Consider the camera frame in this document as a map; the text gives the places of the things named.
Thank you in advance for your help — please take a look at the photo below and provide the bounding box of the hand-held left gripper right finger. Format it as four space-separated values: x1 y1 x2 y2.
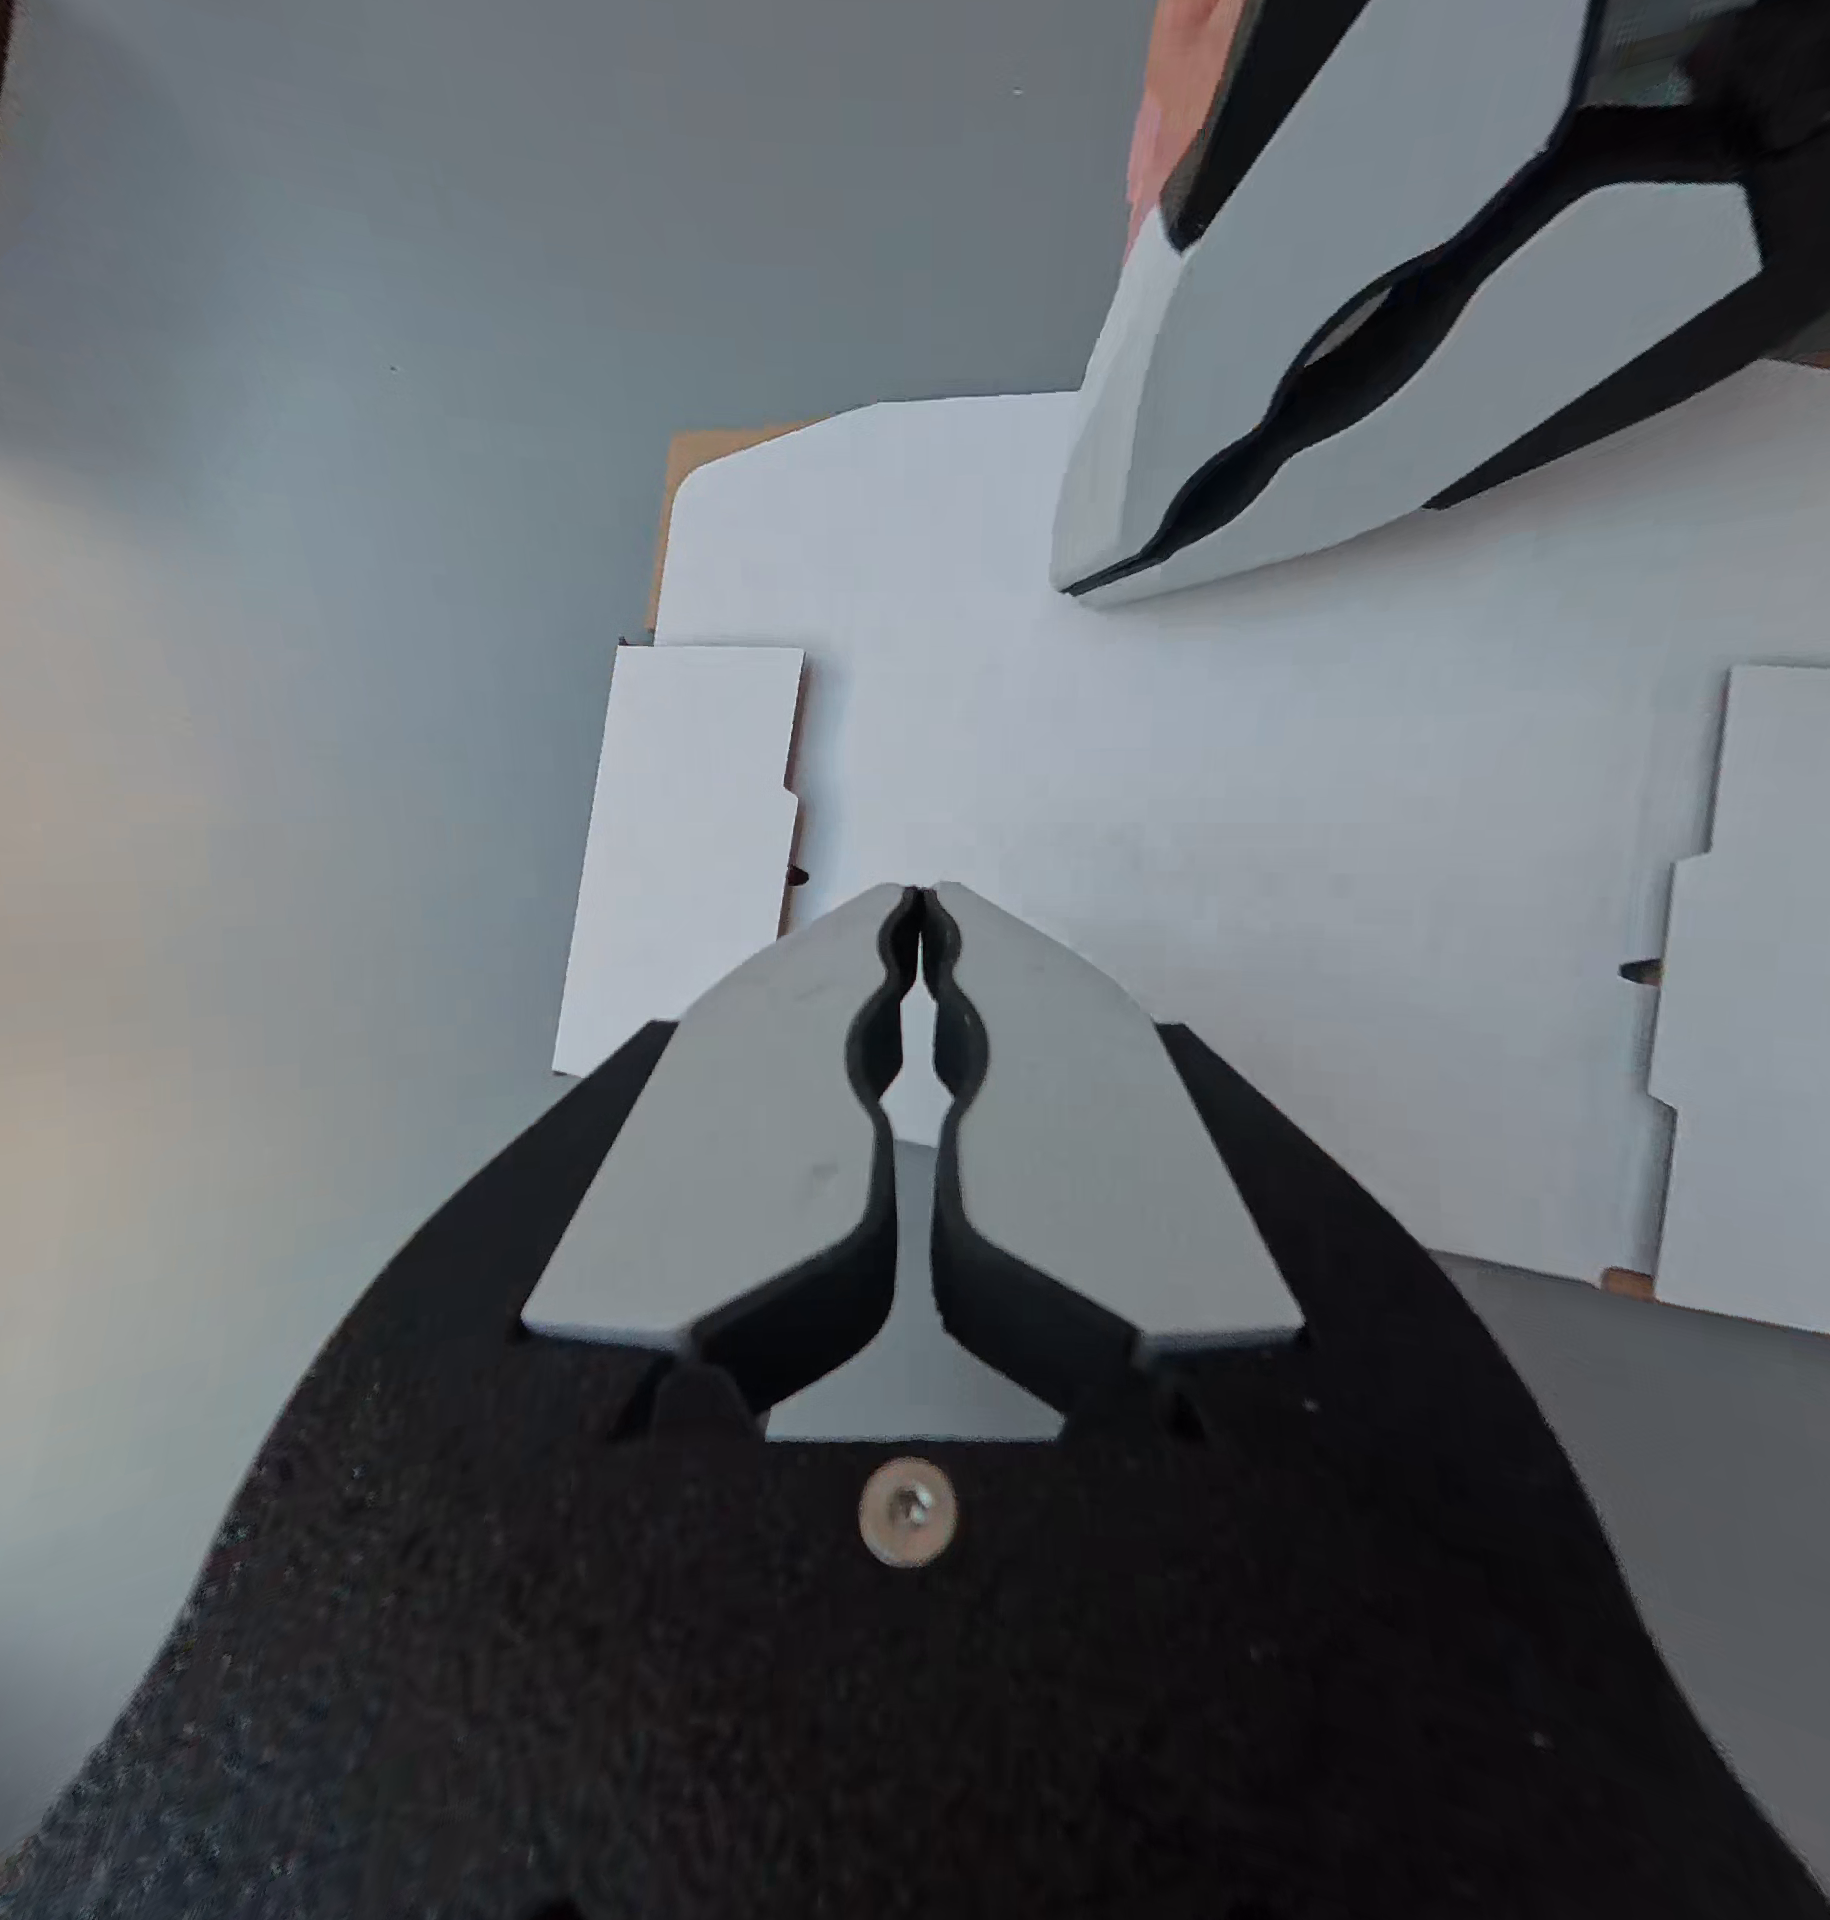
920 882 1307 1413

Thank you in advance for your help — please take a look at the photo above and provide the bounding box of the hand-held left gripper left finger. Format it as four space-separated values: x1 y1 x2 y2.
523 885 918 1408

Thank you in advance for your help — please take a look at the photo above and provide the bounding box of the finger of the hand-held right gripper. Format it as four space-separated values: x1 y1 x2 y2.
1072 185 1805 610
1049 0 1609 593

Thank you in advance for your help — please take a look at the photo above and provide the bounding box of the white cardboard box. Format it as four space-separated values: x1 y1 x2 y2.
553 352 1830 1346

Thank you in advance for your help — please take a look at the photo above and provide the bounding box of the person's right hand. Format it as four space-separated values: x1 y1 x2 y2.
1127 0 1235 255

